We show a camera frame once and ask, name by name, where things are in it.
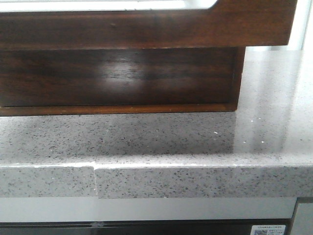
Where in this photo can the white QR code sticker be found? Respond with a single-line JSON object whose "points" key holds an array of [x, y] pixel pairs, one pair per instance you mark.
{"points": [[268, 230]]}

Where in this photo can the black appliance under counter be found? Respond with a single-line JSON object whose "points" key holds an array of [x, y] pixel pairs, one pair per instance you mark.
{"points": [[141, 227]]}

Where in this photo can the wooden drawer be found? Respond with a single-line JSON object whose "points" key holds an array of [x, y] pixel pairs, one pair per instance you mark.
{"points": [[122, 78], [228, 23]]}

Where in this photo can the dark wooden drawer cabinet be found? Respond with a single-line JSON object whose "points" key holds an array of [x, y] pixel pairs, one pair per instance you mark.
{"points": [[238, 73]]}

